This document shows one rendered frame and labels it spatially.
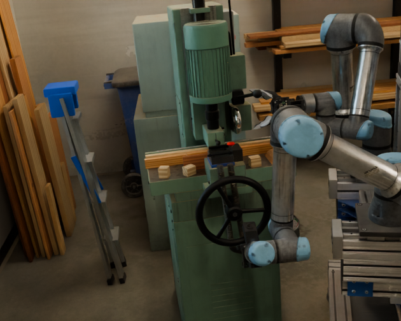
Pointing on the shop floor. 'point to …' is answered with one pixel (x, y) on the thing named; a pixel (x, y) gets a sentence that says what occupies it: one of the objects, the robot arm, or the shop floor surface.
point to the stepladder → (87, 174)
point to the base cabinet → (221, 274)
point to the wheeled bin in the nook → (128, 167)
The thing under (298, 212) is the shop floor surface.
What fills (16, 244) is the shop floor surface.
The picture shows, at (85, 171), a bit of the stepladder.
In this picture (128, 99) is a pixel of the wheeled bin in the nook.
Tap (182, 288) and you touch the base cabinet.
